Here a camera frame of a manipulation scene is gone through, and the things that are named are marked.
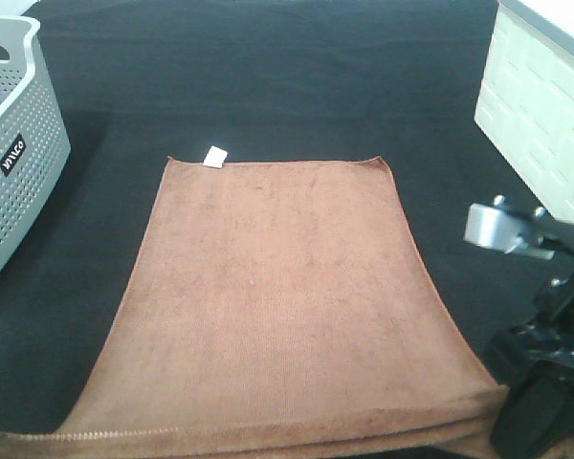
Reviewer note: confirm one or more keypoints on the grey perforated laundry basket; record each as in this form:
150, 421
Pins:
34, 145

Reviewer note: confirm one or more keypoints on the black table cloth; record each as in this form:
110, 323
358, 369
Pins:
139, 82

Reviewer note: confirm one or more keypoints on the brown microfibre towel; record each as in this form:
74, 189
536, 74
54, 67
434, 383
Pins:
277, 310

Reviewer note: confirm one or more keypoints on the white plastic storage bin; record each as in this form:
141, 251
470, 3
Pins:
525, 104

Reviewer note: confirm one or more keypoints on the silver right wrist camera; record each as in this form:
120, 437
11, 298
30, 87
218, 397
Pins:
499, 227

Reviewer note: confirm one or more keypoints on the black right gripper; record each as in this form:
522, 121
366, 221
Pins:
536, 361

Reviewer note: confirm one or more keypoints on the white towel care label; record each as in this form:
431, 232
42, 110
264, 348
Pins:
215, 157

